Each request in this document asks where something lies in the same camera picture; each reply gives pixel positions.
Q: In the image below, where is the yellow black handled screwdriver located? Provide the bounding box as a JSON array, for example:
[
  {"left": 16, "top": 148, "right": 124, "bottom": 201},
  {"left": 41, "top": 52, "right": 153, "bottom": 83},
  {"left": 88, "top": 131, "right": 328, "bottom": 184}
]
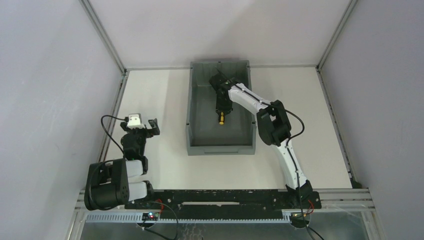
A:
[{"left": 219, "top": 112, "right": 225, "bottom": 125}]

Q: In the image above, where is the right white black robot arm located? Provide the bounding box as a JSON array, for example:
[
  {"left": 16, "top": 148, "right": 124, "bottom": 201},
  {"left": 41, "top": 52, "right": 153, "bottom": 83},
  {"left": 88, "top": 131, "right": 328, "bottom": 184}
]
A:
[{"left": 209, "top": 75, "right": 313, "bottom": 209}]

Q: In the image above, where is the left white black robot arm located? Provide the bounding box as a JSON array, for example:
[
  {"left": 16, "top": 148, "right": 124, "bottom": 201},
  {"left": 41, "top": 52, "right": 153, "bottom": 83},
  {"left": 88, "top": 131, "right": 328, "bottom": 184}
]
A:
[{"left": 84, "top": 115, "right": 160, "bottom": 211}]

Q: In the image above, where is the grey plastic storage bin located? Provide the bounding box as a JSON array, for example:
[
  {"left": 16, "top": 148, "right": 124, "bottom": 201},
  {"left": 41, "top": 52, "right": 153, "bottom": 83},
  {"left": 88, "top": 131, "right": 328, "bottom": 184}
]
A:
[{"left": 185, "top": 59, "right": 257, "bottom": 156}]

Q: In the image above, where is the left controller board with leds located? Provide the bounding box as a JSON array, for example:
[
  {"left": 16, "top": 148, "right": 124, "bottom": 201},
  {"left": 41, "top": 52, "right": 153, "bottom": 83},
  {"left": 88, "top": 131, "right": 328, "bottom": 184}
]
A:
[{"left": 141, "top": 212, "right": 160, "bottom": 222}]

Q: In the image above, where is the right controller board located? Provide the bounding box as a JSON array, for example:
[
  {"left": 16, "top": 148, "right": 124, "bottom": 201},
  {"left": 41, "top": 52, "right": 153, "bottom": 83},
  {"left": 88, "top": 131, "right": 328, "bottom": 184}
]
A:
[{"left": 289, "top": 212, "right": 311, "bottom": 224}]

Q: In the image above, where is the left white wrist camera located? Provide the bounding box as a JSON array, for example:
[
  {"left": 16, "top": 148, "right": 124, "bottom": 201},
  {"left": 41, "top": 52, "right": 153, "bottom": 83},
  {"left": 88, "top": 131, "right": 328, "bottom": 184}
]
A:
[{"left": 126, "top": 113, "right": 146, "bottom": 129}]

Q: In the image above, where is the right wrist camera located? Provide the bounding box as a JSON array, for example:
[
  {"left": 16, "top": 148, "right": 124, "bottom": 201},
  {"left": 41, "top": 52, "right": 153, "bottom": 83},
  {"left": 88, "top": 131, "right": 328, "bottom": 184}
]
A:
[{"left": 208, "top": 73, "right": 233, "bottom": 92}]

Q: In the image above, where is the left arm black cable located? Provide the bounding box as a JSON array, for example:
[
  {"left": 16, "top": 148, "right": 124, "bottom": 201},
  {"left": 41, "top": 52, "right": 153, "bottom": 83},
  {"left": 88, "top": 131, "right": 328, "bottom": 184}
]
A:
[{"left": 100, "top": 114, "right": 129, "bottom": 157}]

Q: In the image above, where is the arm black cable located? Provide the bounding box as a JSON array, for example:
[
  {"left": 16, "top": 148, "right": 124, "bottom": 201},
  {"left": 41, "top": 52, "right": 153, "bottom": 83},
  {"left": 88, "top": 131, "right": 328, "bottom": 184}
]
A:
[
  {"left": 100, "top": 114, "right": 129, "bottom": 157},
  {"left": 215, "top": 67, "right": 326, "bottom": 240}
]

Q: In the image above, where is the white slotted cable duct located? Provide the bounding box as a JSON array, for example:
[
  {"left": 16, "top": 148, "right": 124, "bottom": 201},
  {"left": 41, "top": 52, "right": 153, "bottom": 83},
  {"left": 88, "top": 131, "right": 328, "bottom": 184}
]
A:
[{"left": 85, "top": 212, "right": 292, "bottom": 224}]

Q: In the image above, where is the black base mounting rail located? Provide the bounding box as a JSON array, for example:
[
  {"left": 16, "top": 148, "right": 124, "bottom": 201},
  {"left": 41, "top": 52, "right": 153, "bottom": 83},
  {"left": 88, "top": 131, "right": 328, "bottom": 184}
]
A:
[{"left": 124, "top": 189, "right": 322, "bottom": 219}]

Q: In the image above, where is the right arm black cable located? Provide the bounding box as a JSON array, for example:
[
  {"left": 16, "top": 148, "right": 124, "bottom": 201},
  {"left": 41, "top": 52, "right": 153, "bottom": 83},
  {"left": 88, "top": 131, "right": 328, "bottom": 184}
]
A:
[{"left": 215, "top": 67, "right": 326, "bottom": 240}]

